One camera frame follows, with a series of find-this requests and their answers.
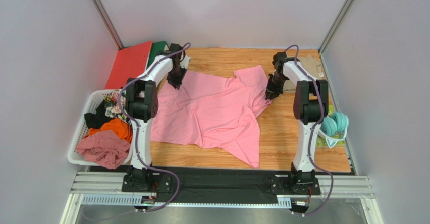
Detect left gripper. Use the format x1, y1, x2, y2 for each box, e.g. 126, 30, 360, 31
167, 64, 188, 89

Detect pink t-shirt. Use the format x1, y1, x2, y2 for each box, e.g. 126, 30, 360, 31
151, 66, 270, 168

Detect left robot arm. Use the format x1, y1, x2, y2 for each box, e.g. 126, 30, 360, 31
120, 42, 191, 192

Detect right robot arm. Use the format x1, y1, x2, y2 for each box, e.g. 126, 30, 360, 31
265, 52, 329, 194

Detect green binder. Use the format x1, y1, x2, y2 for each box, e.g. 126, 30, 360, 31
146, 41, 169, 69

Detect folded beige t-shirt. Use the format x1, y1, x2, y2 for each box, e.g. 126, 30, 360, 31
283, 55, 325, 93

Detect red binder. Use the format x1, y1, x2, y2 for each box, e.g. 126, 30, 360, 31
104, 41, 153, 89

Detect floral garment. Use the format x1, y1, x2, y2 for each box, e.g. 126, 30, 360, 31
104, 89, 129, 122

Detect orange garment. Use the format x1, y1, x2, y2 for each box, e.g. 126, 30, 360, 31
84, 118, 133, 143

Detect green book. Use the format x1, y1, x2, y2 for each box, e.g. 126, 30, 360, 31
315, 104, 347, 148

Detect teal headphones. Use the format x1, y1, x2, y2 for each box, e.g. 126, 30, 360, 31
317, 111, 350, 149

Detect dusty pink garment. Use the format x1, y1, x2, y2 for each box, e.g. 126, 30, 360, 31
76, 130, 131, 169

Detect black base mat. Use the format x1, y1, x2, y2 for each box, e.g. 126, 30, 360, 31
158, 167, 291, 204

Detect white laundry basket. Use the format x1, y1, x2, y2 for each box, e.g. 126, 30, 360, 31
67, 89, 133, 166

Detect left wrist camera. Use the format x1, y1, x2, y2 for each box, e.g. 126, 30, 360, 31
180, 55, 191, 69

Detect aluminium mounting rail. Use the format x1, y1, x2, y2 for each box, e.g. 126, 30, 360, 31
61, 167, 383, 223

